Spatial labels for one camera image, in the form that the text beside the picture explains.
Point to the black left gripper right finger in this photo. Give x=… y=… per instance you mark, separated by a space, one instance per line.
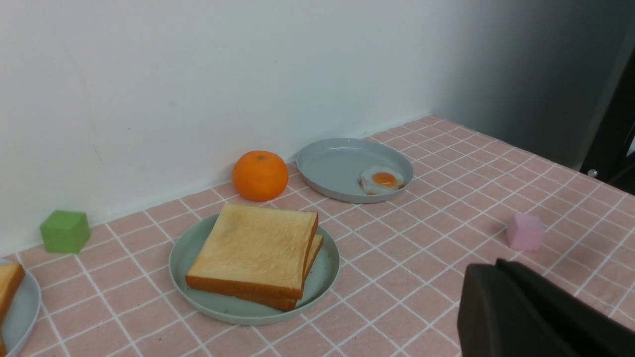
x=586 y=330

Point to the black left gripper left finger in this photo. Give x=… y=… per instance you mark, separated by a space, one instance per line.
x=495 y=319

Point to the toast slice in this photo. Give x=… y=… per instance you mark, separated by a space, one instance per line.
x=11 y=276
x=312 y=253
x=237 y=229

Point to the pink block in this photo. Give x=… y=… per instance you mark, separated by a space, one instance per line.
x=525 y=232

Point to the dark stand at right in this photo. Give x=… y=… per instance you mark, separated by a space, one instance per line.
x=611 y=156

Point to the fried egg lower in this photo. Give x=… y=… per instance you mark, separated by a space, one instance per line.
x=378 y=180

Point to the grey-blue egg plate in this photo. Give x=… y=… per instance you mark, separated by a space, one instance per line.
x=332 y=166

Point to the teal centre plate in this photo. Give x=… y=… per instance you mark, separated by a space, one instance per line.
x=232 y=310

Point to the orange fruit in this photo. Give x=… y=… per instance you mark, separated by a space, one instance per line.
x=260 y=176

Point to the green cube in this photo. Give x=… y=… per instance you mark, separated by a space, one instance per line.
x=65 y=232

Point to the blue bread plate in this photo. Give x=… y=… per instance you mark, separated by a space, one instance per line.
x=21 y=318

